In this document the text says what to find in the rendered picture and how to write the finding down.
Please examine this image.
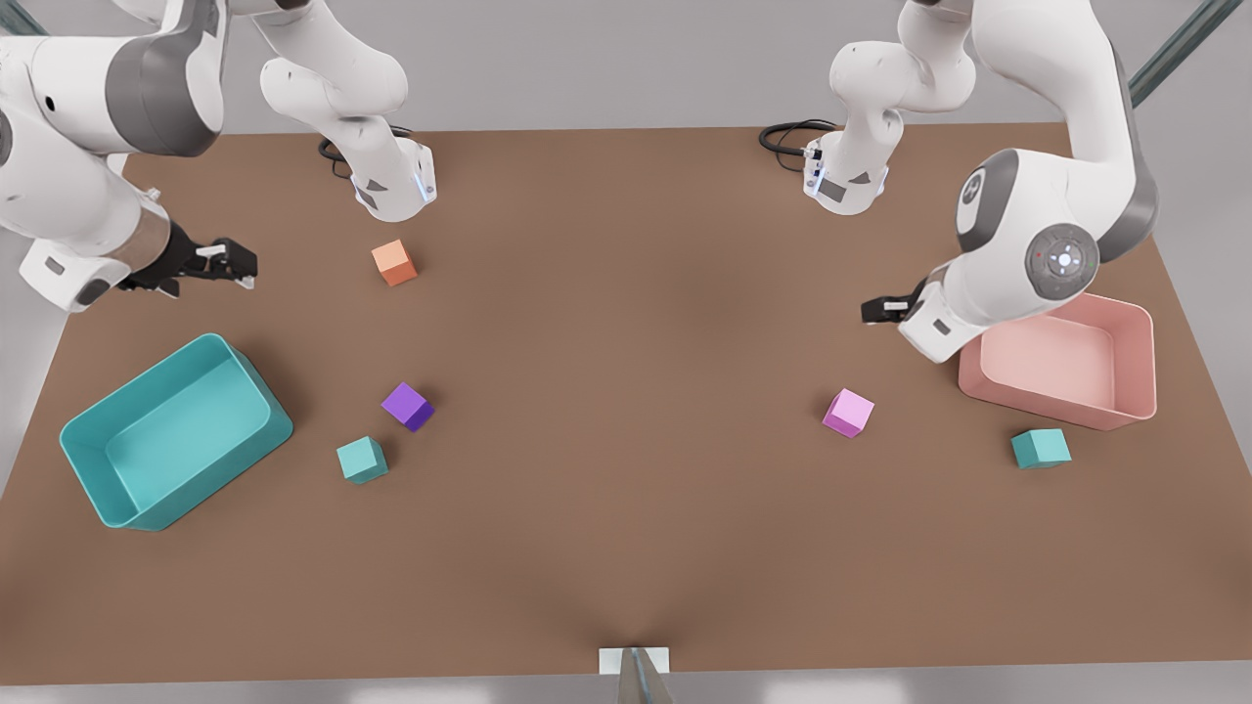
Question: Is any black cable loop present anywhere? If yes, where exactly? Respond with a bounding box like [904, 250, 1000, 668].
[318, 125, 415, 180]
[759, 119, 840, 175]

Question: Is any teal blue cube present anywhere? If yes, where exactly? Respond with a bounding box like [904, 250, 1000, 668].
[1010, 428, 1072, 470]
[336, 436, 389, 485]

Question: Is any orange cube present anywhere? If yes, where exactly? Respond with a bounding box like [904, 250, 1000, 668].
[371, 240, 419, 287]

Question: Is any teal plastic bin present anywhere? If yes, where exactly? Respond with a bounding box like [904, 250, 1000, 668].
[60, 332, 294, 532]

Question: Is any pink cube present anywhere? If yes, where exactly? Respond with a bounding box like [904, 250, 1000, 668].
[822, 388, 876, 439]

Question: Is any pink plastic bin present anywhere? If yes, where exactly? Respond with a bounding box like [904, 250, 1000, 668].
[958, 291, 1158, 432]

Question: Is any purple cube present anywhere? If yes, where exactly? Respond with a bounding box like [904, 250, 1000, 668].
[380, 382, 436, 433]

